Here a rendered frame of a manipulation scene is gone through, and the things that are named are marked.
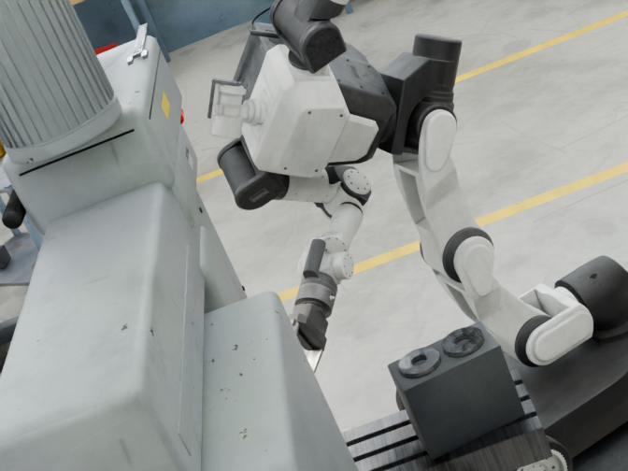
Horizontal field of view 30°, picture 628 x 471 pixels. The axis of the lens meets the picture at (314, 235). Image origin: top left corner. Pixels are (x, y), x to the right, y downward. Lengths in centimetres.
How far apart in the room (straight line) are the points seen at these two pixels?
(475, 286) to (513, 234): 219
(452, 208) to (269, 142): 52
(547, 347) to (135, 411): 183
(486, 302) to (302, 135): 70
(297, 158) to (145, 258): 97
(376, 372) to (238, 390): 285
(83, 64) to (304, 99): 77
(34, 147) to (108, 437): 60
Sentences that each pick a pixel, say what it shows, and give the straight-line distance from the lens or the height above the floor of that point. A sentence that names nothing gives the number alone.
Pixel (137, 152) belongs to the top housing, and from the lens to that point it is 198.
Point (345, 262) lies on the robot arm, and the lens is 271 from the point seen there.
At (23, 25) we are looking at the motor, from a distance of 184.
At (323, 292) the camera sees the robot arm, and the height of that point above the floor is 118.
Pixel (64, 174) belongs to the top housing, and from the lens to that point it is 200.
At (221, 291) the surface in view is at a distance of 208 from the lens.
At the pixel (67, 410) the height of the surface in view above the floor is 176.
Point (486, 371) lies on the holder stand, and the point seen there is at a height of 105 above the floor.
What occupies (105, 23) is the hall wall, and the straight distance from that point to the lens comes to 996.
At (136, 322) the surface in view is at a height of 176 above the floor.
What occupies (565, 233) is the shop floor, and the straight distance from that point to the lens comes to 498.
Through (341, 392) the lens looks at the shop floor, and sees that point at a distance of 451.
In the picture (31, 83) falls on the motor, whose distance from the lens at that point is 186.
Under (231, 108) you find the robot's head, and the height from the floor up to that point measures 164.
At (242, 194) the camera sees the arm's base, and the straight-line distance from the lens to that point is 274.
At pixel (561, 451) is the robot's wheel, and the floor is 53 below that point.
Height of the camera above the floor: 242
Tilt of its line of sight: 25 degrees down
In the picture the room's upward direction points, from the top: 23 degrees counter-clockwise
